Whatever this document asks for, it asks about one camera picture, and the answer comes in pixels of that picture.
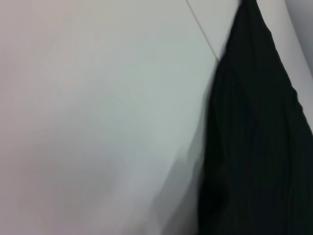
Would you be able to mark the black shirt with FREE print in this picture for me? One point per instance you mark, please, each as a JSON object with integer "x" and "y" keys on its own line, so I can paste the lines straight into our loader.
{"x": 252, "y": 147}

